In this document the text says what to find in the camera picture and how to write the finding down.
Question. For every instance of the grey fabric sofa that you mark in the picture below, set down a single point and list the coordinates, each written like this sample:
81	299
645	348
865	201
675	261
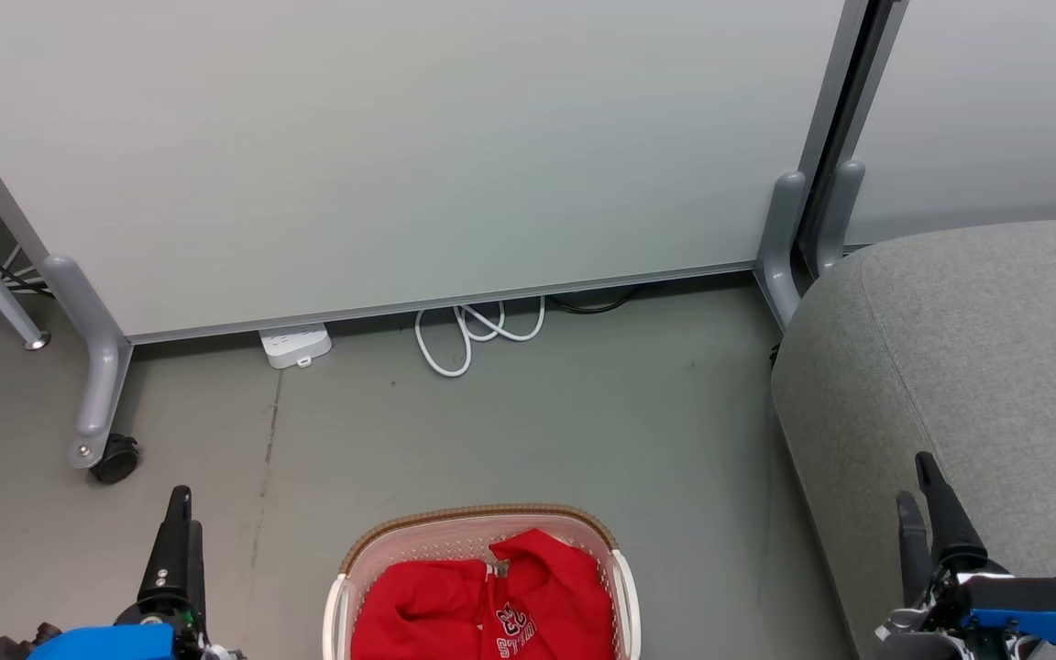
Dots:
968	367

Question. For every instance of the blue left camera mount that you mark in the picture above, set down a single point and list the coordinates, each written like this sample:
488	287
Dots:
102	644

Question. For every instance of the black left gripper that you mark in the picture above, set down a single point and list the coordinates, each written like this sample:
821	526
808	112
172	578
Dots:
189	632

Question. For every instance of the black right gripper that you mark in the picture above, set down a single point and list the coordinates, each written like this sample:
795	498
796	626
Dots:
945	623

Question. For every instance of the white plastic laundry basket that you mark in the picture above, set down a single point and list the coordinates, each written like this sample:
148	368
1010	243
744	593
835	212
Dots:
418	541

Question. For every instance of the white partition panel grey frame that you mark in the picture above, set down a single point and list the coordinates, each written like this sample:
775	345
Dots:
400	137
986	101

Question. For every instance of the black caster wheel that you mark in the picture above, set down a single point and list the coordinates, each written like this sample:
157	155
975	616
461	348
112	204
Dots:
115	460

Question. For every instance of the blue right camera mount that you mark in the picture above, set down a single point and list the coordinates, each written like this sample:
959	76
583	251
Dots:
1041	610

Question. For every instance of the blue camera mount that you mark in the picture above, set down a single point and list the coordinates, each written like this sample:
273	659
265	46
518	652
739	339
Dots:
102	644
1041	610

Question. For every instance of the white power strip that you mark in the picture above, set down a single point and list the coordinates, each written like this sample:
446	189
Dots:
294	344

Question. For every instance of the red hoodie with white print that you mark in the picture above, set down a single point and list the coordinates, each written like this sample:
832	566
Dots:
455	605

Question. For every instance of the grey partition foot with caster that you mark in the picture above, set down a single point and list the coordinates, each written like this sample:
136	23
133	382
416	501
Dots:
97	367

